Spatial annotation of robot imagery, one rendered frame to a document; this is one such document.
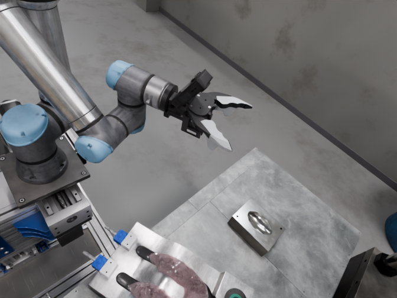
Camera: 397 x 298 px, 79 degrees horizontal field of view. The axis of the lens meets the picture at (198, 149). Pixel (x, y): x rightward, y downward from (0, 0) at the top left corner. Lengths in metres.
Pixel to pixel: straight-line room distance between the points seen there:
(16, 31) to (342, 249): 1.41
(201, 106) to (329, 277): 0.99
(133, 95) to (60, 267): 1.28
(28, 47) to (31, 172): 0.47
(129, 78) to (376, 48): 2.68
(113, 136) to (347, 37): 2.78
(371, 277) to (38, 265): 1.70
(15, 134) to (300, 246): 1.17
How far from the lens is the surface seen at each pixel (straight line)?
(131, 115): 0.65
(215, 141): 0.52
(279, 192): 1.38
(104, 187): 2.12
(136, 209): 2.02
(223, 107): 0.59
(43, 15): 0.73
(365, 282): 1.44
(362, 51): 3.07
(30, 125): 0.81
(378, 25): 3.02
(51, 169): 0.92
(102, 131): 0.59
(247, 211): 1.14
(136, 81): 0.60
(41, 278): 1.71
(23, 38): 0.59
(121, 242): 1.00
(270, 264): 1.18
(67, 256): 1.71
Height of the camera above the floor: 1.81
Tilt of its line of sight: 48 degrees down
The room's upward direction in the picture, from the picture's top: 18 degrees clockwise
